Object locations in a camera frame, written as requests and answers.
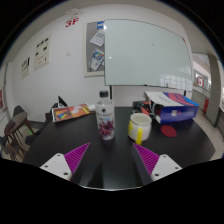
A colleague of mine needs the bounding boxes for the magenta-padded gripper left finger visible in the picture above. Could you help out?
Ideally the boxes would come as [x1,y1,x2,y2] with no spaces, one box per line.
[39,142,92,183]

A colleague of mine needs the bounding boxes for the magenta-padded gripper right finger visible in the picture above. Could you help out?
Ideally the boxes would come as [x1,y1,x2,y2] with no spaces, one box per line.
[131,142,183,187]

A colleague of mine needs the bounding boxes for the clear bottle with black cap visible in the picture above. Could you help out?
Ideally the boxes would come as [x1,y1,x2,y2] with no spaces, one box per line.
[95,89,116,141]

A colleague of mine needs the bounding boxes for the flat round red coaster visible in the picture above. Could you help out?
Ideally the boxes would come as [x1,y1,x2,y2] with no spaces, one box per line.
[160,124,178,138]

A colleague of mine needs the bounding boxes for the colourful flat box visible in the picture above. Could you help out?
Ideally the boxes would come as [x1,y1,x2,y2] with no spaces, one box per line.
[51,103,92,123]

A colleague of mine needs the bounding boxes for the red and black tool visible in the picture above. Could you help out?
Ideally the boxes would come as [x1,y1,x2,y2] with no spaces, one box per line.
[132,99,161,118]

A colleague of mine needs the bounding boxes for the blue red white cardboard box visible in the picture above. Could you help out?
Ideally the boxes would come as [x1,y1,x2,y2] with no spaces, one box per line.
[143,91,200,125]

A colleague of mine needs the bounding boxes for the dark chair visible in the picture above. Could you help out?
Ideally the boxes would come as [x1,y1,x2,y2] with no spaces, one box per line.
[12,105,26,117]

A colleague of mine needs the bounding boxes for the red floor cabinet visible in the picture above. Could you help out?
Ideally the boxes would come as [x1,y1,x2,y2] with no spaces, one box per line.
[202,98,210,115]

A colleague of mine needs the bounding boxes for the red and white hanging sign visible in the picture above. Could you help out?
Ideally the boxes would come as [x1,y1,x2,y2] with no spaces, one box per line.
[196,75,205,88]

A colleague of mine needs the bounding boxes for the whiteboard on black stand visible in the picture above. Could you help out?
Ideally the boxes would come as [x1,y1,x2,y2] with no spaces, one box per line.
[103,18,194,101]

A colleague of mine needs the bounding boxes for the grey notice board with papers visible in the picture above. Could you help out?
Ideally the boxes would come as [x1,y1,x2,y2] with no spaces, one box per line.
[83,20,107,78]

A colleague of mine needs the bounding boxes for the white mug with yellow handle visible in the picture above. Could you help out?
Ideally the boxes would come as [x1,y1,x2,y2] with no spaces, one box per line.
[127,112,153,146]

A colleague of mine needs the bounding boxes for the small white wall poster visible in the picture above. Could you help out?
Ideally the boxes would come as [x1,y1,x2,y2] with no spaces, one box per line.
[20,56,32,80]

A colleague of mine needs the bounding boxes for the large white wall poster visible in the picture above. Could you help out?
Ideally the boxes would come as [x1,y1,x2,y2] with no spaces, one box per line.
[33,34,53,72]

